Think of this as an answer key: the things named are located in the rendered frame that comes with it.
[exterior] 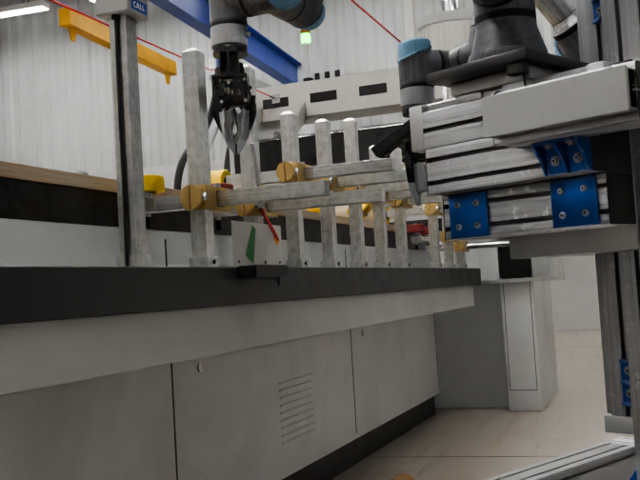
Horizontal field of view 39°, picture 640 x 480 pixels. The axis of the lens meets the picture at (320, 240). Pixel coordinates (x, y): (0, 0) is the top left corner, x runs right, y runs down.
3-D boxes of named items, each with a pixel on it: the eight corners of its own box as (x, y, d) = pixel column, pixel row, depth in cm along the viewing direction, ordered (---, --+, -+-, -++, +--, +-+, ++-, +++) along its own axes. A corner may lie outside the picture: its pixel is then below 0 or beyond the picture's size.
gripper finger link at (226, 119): (218, 151, 179) (215, 106, 180) (222, 156, 185) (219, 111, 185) (233, 150, 179) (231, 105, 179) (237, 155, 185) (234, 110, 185)
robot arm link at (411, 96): (395, 89, 197) (405, 95, 205) (396, 110, 197) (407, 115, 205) (429, 84, 195) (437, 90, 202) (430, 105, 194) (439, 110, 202)
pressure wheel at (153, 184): (160, 229, 200) (157, 177, 200) (171, 226, 192) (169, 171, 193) (124, 230, 196) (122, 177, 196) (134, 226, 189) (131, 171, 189)
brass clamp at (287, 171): (315, 184, 240) (314, 166, 240) (296, 180, 227) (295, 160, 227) (294, 187, 242) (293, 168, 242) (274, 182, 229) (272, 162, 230)
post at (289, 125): (308, 296, 232) (296, 111, 234) (302, 297, 229) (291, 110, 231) (295, 297, 233) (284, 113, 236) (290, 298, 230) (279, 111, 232)
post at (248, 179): (266, 270, 209) (254, 66, 211) (259, 270, 206) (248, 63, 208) (252, 271, 210) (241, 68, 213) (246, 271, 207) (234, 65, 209)
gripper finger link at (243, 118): (233, 150, 179) (231, 105, 179) (237, 155, 185) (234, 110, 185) (250, 150, 179) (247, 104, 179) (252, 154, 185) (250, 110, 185)
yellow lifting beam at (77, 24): (177, 85, 789) (175, 50, 790) (70, 36, 626) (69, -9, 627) (168, 87, 791) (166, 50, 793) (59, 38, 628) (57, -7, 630)
